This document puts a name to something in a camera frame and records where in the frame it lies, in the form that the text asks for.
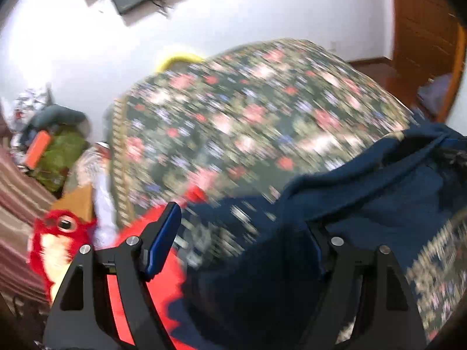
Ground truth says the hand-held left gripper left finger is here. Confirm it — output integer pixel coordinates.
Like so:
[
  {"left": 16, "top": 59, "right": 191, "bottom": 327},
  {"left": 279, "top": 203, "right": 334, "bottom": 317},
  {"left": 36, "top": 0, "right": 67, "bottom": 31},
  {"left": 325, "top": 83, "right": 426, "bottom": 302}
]
[{"left": 43, "top": 201, "right": 182, "bottom": 350}]

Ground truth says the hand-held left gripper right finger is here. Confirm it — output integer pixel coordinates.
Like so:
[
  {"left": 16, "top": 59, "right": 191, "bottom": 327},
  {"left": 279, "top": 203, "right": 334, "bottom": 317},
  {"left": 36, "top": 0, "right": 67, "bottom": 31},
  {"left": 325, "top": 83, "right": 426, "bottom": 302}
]
[{"left": 310, "top": 222, "right": 427, "bottom": 350}]

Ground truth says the navy patterned sweater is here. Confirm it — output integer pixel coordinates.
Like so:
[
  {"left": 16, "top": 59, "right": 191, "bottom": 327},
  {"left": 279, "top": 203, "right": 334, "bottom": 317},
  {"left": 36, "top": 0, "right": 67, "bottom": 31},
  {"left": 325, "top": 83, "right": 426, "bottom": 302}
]
[{"left": 166, "top": 122, "right": 467, "bottom": 350}]

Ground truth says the brown striped blanket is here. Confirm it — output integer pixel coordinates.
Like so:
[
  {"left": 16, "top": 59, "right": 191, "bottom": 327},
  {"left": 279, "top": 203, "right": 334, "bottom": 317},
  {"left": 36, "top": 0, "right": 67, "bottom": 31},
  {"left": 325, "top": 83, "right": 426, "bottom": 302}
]
[{"left": 0, "top": 117, "right": 67, "bottom": 316}]

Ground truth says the floral bed blanket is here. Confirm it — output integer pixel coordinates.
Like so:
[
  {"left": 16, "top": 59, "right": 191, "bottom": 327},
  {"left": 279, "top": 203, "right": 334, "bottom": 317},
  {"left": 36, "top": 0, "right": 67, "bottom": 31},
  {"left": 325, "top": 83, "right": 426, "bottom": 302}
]
[{"left": 104, "top": 38, "right": 467, "bottom": 343}]

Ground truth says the orange item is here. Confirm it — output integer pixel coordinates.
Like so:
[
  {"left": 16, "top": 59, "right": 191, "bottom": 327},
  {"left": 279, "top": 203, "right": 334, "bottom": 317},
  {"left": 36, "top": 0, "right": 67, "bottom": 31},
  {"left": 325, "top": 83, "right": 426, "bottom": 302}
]
[{"left": 24, "top": 130, "right": 50, "bottom": 169}]

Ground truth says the dark teal cloth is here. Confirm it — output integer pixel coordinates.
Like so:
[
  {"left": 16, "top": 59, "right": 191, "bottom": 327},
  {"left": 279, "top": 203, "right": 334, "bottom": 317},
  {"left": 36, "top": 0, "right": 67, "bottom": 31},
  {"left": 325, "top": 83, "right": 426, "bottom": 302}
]
[{"left": 21, "top": 104, "right": 88, "bottom": 136}]

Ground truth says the yellow plastic item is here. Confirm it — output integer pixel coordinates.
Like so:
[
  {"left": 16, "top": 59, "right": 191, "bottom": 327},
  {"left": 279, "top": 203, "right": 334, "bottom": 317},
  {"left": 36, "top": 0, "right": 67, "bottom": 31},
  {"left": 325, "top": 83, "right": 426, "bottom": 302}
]
[{"left": 155, "top": 53, "right": 205, "bottom": 74}]

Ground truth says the white floral cloth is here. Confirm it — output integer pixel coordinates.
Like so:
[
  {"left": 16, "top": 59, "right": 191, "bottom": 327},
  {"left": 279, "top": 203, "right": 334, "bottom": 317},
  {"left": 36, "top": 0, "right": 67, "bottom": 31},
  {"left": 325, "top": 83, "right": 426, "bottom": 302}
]
[{"left": 9, "top": 87, "right": 50, "bottom": 132}]

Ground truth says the grey-blue cloth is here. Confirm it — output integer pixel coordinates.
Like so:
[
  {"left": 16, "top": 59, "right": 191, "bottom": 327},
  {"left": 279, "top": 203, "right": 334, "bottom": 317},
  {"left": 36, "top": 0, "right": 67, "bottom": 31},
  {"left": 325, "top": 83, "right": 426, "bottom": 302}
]
[{"left": 417, "top": 74, "right": 454, "bottom": 115}]

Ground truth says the wooden door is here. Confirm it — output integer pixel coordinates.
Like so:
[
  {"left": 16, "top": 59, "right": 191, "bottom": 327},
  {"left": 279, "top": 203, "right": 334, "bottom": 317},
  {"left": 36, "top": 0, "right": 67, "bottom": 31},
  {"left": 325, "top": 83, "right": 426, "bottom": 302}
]
[{"left": 388, "top": 0, "right": 459, "bottom": 78}]

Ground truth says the wooden door frame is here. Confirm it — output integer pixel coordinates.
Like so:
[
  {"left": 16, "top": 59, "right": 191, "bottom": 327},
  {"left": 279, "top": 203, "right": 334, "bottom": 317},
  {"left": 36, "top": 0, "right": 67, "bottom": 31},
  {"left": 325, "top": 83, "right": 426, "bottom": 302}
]
[{"left": 436, "top": 22, "right": 467, "bottom": 123}]

